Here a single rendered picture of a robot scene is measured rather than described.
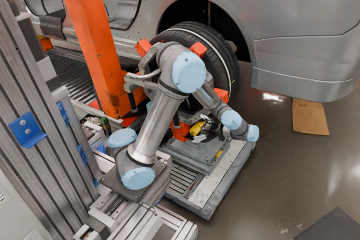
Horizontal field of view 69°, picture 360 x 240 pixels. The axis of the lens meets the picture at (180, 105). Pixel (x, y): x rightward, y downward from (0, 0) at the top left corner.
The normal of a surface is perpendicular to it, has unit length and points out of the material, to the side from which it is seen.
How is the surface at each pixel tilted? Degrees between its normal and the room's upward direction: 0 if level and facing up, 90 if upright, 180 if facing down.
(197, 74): 84
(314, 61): 90
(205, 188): 0
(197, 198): 0
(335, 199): 0
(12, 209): 90
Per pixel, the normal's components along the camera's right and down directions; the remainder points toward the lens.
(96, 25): 0.81, 0.26
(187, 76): 0.48, 0.37
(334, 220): -0.11, -0.81
